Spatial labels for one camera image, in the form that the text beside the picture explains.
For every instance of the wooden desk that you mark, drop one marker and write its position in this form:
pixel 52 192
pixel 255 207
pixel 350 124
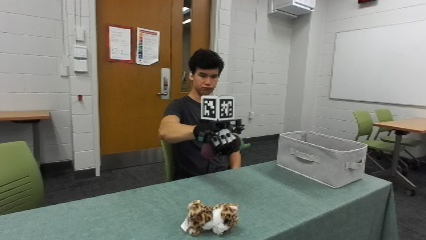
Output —
pixel 24 116

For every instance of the green chair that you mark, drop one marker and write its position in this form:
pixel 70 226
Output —
pixel 390 126
pixel 367 133
pixel 168 163
pixel 17 176

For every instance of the white wall unit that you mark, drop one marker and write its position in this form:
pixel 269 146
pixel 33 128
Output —
pixel 290 7

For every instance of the whiteboard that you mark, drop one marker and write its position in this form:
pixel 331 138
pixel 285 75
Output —
pixel 379 65

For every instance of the spotted plush toy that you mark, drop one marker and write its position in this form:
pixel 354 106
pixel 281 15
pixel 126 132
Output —
pixel 211 217

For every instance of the red exit sign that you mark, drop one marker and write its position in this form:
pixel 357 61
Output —
pixel 366 1

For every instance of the white wall thermostat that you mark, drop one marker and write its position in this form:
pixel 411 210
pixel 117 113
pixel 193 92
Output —
pixel 80 34

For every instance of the red fire alarm pull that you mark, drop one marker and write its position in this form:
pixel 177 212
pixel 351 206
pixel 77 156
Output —
pixel 80 98

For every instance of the wooden door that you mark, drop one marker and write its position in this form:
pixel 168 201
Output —
pixel 133 83

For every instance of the the person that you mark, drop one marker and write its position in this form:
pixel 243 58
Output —
pixel 194 110

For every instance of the white wall outlet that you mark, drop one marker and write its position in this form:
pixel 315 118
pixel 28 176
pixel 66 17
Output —
pixel 251 115

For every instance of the white marker cube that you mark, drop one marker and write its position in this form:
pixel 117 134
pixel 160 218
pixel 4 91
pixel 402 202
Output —
pixel 217 108

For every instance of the colourful paper notice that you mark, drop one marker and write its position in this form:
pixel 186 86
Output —
pixel 146 46

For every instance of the wooden table with metal legs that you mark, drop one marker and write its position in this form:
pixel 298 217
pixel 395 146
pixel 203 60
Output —
pixel 401 133

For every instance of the grey fabric storage bin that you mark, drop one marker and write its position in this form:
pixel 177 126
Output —
pixel 319 157

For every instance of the white paper with red border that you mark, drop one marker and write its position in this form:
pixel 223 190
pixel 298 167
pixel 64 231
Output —
pixel 120 43

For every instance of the white wall switch box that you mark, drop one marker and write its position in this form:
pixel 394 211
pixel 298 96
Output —
pixel 80 52
pixel 80 65

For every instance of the green tablecloth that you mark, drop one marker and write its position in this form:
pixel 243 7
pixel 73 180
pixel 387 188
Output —
pixel 213 206

